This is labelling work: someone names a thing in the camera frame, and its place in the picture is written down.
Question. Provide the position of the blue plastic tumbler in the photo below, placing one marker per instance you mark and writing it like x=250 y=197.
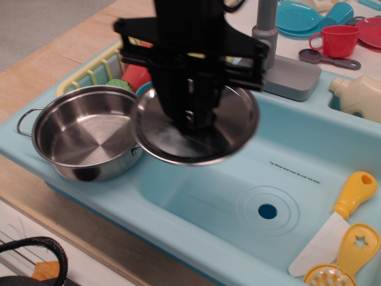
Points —
x=340 y=14

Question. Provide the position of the yellow dish rack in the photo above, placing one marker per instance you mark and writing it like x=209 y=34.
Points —
x=99 y=70

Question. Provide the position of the green toy vegetable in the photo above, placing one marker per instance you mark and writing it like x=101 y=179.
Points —
x=119 y=83

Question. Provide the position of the blue toy plate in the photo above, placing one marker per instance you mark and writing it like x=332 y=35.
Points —
x=296 y=19

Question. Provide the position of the blue cup in rack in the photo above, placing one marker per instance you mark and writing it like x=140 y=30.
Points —
x=144 y=88

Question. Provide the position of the red toy mug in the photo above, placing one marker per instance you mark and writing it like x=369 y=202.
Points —
x=335 y=41

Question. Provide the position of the yellow handled toy knife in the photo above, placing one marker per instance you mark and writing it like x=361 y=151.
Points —
x=323 y=248

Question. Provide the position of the orange plastic cup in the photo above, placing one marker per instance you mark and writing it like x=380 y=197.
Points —
x=135 y=76

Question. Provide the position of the grey measuring spoon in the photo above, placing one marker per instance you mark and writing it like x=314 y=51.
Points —
x=315 y=57

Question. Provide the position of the light blue toy sink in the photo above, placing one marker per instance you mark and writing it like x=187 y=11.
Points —
x=239 y=222

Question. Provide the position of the grey toy faucet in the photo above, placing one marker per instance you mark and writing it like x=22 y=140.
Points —
x=285 y=77

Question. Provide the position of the cream toy soap bottle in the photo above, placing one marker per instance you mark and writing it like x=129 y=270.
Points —
x=359 y=96

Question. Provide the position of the red toy plate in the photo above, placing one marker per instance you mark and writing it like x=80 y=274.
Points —
x=369 y=32

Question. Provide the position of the cream toy item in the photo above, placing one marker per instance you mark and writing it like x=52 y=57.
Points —
x=320 y=5

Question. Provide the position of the yellow toy slotted spoon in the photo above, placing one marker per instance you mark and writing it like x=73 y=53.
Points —
x=359 y=245

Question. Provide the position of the orange tape piece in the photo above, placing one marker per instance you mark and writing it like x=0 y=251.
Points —
x=46 y=270

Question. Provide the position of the steel pot with handles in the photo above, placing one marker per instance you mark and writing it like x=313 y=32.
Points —
x=86 y=134

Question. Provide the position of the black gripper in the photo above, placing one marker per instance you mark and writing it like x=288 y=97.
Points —
x=183 y=39

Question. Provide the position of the steel pot lid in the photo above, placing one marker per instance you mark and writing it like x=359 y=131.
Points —
x=237 y=120

